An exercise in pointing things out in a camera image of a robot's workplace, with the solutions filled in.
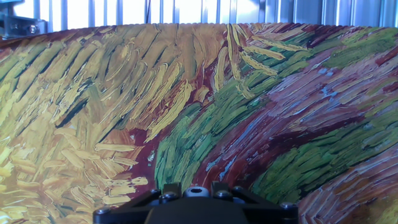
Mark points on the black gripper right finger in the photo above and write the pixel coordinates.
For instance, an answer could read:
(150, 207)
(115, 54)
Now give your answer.
(270, 214)

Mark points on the grey metal bracket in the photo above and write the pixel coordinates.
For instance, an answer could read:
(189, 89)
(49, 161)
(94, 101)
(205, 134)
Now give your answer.
(18, 28)

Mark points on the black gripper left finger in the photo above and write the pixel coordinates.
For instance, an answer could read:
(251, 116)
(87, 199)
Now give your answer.
(124, 214)

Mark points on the painted wheatfield print cloth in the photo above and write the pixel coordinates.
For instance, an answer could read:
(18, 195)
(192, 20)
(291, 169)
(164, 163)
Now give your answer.
(199, 109)

